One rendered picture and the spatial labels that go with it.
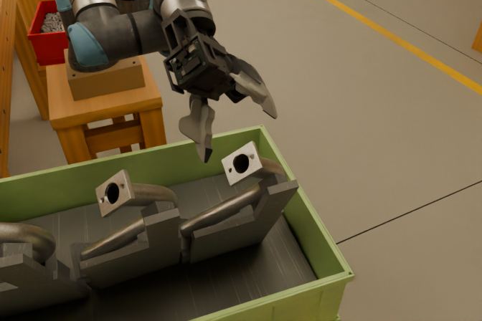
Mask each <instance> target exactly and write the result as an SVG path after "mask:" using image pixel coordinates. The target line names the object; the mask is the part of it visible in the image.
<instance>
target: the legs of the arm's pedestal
mask: <svg viewBox="0 0 482 321"><path fill-rule="evenodd" d="M56 133H57V136H58V138H59V141H60V144H61V146H62V149H63V152H64V154H65V157H66V160H67V163H68V165H70V164H73V163H80V162H84V161H90V160H94V159H98V157H97V154H96V153H99V152H103V151H106V150H112V149H115V148H120V147H123V146H127V145H133V144H136V143H139V147H140V150H143V149H146V148H152V147H156V146H160V145H166V144H167V142H166V133H165V128H164V119H163V115H162V109H161V107H159V108H156V109H152V110H146V111H142V112H136V113H133V120H128V121H125V122H121V123H115V124H112V125H106V126H102V127H99V128H93V129H89V127H88V124H87V123H86V124H83V125H77V126H73V127H70V128H63V129H60V130H56Z"/></svg>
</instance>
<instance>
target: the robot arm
mask: <svg viewBox="0 0 482 321"><path fill-rule="evenodd" d="M55 1H56V5H57V10H58V12H59V14H60V18H61V20H62V24H63V27H64V29H65V33H66V35H67V39H68V62H69V64H70V67H71V68H72V69H73V70H74V71H77V72H99V71H102V70H106V69H108V68H110V67H112V66H113V65H115V64H116V63H118V61H119V60H121V59H127V58H130V57H135V56H139V55H144V54H150V53H153V52H159V53H160V54H161V55H163V56H164V57H167V58H166V59H165V60H164V61H163V63H164V67H165V70H166V73H167V76H168V78H169V83H170V85H171V89H172V90H173V91H174V92H178V93H180V94H184V90H186V91H187V92H189V93H191V95H190V97H189V108H190V113H189V115H187V116H184V117H182V118H180V120H179V130H180V132H181V133H182V134H184V135H185V136H186V137H188V138H190V139H191V140H193V141H194V142H195V144H196V148H197V152H198V154H199V157H200V159H201V161H202V162H203V163H207V162H208V160H209V158H210V156H211V154H212V151H213V149H212V147H211V140H212V123H213V120H214V116H215V111H214V110H213V109H212V108H211V107H210V106H208V99H210V100H216V101H218V100H219V96H221V95H222V94H226V96H228V98H229V99H231V101H233V103H238V102H239V101H241V100H243V99H244V98H246V97H247V96H251V98H252V101H253V102H255V103H257V104H259V105H260V106H261V107H262V109H263V111H264V112H265V113H267V114H268V115H269V116H270V117H272V118H273V119H276V118H277V117H278V114H277V111H276V108H275V103H274V102H273V99H272V97H271V95H270V93H269V91H268V89H267V87H266V86H265V83H264V82H263V80H262V78H261V76H260V75H259V73H258V72H257V70H256V69H255V68H254V67H253V66H252V65H251V64H249V63H247V62H246V61H244V60H242V59H239V58H238V57H236V56H235V55H232V54H229V53H228V52H227V51H226V49H225V47H223V46H222V45H220V44H219V42H218V41H217V40H216V39H215V38H214V37H213V36H214V34H215V32H216V26H215V23H214V20H213V16H212V13H211V11H210V8H209V5H208V3H207V0H55ZM170 60H171V62H170ZM169 71H171V72H173V73H174V75H175V78H176V81H177V84H178V85H175V84H174V83H173V81H172V78H171V75H170V72H169ZM207 98H208V99H207Z"/></svg>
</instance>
